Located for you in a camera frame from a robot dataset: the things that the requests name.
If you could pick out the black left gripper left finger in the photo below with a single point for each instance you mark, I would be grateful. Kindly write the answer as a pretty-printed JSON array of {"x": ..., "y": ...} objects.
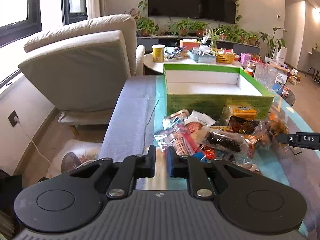
[{"x": 74, "y": 199}]

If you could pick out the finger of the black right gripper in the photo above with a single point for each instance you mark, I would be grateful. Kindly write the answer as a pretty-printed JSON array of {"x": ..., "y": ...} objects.
[{"x": 301, "y": 139}]

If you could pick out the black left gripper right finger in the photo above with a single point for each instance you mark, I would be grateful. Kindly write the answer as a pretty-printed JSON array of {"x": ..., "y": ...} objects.
[{"x": 246, "y": 199}]

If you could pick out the orange cracker packet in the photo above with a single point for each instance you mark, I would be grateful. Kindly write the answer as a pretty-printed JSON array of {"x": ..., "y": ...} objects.
[{"x": 244, "y": 112}]

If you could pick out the dark brown snack packet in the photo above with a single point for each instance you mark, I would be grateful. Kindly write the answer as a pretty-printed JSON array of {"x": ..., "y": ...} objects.
[{"x": 240, "y": 125}]

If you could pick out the pink blue snack packet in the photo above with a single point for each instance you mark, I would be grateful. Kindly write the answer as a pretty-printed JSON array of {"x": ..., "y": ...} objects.
[{"x": 177, "y": 137}]

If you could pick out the white red snack sachet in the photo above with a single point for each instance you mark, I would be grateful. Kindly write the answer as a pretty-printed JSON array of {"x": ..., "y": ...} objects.
[{"x": 175, "y": 118}]

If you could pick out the red snack wrapper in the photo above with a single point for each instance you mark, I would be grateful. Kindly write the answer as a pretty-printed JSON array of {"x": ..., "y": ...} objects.
[{"x": 209, "y": 152}]

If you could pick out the beige buckwheat cake packet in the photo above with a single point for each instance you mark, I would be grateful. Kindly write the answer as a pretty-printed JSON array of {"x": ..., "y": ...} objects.
[{"x": 198, "y": 125}]

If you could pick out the white blue paper box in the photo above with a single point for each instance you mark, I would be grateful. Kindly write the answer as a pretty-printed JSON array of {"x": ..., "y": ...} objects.
[{"x": 279, "y": 83}]

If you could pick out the clear glass mug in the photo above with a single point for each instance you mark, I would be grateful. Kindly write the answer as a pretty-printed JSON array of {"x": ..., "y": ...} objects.
[{"x": 266, "y": 75}]

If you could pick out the pink small box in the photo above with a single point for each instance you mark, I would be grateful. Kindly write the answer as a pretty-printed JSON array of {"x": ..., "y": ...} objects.
[{"x": 245, "y": 57}]

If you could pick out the yellow wicker basket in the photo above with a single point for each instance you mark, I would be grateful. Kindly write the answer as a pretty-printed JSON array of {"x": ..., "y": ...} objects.
[{"x": 225, "y": 58}]

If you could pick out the green cardboard box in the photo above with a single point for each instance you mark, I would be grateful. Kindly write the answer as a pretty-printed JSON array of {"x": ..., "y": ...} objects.
[{"x": 208, "y": 89}]

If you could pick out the blue plastic tray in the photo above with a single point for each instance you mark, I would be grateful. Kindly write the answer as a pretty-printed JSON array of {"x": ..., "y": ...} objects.
[{"x": 207, "y": 59}]

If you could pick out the beige sofa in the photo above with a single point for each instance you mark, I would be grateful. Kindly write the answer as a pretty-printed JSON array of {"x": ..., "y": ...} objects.
[{"x": 81, "y": 68}]

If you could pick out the orange storage box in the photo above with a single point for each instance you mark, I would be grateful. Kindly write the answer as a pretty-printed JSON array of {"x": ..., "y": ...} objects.
[{"x": 188, "y": 44}]

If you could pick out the round white coffee table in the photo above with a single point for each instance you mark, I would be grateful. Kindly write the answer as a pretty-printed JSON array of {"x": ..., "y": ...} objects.
[{"x": 158, "y": 67}]

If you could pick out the yellow tin can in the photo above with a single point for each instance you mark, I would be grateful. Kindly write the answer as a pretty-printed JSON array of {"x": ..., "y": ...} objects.
[{"x": 158, "y": 53}]

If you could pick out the wall power socket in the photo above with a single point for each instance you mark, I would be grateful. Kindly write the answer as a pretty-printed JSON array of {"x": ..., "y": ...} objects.
[{"x": 13, "y": 119}]

